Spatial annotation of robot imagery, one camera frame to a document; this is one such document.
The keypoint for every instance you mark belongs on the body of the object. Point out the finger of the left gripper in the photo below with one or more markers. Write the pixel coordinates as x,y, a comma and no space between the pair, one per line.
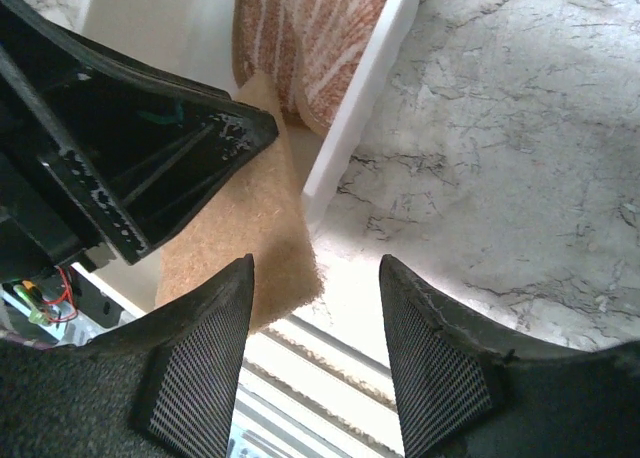
97,147

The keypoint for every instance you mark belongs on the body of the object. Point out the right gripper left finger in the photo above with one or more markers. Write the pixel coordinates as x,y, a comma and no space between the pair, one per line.
163,385

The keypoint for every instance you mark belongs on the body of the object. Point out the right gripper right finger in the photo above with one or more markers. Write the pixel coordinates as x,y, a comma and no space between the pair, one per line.
467,386

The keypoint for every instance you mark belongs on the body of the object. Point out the white plastic storage basket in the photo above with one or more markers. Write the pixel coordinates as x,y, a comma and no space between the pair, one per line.
193,38

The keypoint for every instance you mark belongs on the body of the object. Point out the tan scouring pad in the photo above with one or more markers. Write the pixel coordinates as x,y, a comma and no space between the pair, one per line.
258,211

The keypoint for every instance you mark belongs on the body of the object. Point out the pink striped towel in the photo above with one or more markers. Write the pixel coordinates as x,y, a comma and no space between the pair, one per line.
310,49

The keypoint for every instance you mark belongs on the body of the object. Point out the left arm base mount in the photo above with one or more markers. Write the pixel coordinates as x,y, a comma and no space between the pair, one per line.
65,308

